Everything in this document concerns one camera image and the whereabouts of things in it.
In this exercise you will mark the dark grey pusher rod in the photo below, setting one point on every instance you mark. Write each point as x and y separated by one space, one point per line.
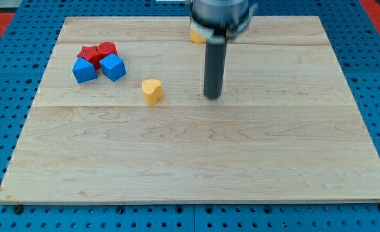
215 55

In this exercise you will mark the yellow heart block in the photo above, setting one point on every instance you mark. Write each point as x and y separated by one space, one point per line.
152 89

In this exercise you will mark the yellow hexagon block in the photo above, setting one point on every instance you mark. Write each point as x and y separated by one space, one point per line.
196 37

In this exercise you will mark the right blue cube block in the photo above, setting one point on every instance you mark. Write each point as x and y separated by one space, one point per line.
113 67

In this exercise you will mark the blue cube block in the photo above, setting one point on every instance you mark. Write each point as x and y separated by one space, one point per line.
84 70
113 67

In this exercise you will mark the wooden board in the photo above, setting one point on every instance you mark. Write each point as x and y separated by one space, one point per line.
286 129

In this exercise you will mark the red cylinder block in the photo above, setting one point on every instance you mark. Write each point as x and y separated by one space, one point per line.
107 48

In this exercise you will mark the red star block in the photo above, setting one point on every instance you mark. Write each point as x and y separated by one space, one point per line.
91 54

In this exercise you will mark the left blue cube block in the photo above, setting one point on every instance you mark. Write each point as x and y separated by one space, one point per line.
84 70

